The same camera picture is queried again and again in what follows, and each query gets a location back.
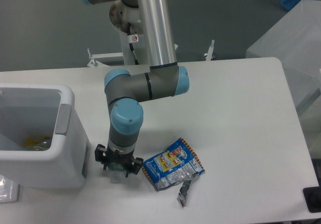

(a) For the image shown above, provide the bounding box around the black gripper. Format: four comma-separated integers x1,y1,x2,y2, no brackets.
94,144,143,178

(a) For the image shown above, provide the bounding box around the clear plastic bottle green label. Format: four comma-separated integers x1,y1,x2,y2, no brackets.
107,162,126,183

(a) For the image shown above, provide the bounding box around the blue foil snack wrapper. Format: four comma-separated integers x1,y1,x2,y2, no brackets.
141,138,205,207

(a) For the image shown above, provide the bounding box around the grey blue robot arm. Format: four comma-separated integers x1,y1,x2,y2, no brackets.
83,0,190,174

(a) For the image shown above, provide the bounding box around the white trash can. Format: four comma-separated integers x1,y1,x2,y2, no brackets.
1,83,89,188

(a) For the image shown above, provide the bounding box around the yellow trash inside bin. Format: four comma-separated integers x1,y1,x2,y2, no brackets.
23,137,52,151

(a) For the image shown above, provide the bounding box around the clear plastic item under bin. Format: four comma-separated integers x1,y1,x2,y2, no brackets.
0,175,20,204

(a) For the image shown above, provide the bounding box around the black device at table edge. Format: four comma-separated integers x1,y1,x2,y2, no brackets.
303,186,320,213

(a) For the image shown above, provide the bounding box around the translucent white box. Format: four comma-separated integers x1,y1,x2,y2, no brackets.
246,0,320,159

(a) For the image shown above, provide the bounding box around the white pedestal base frame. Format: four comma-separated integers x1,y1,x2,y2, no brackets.
87,39,216,67

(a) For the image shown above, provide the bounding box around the black cable on pedestal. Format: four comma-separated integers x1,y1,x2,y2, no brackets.
126,22,139,65

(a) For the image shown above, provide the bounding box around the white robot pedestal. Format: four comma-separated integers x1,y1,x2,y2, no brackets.
109,0,150,65

